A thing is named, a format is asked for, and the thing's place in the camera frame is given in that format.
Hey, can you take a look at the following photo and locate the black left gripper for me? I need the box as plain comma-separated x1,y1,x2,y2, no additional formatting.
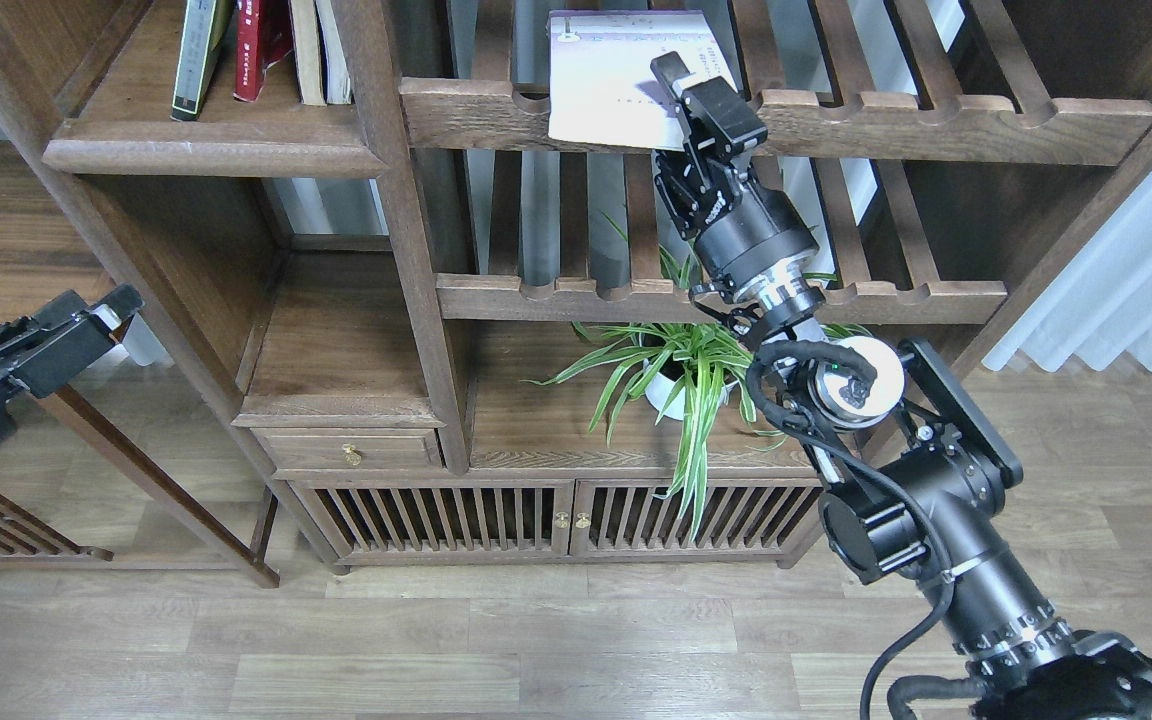
0,285,145,445

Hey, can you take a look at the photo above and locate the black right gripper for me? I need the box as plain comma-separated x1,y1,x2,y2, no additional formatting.
650,53,826,306

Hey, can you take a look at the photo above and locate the white paperback book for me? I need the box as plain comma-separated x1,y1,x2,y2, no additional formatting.
548,10,736,150

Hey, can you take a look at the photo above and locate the green black thick book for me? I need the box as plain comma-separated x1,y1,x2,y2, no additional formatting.
170,1,236,122

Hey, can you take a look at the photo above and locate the red paperback book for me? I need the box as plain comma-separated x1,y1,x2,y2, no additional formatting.
233,1,294,103

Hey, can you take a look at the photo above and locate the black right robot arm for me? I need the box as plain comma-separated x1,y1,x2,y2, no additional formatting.
650,53,1152,719

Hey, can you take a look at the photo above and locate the wooden side shelf unit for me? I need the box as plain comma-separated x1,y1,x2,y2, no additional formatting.
0,141,279,588

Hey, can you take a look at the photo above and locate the green spider plant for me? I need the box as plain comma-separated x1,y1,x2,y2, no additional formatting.
526,205,903,541

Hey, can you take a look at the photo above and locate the brass drawer knob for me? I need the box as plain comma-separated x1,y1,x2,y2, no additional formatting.
340,444,364,468

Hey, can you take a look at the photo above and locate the dark wooden bookshelf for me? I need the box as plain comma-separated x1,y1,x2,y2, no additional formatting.
0,1,1152,571

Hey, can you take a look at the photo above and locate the white upright book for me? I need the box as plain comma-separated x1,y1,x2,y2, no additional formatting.
316,0,353,105

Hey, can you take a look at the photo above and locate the beige upright book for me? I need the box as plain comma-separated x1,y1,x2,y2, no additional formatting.
288,0,326,106

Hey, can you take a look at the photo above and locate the white pleated curtain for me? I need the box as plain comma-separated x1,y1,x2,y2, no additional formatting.
983,172,1152,372

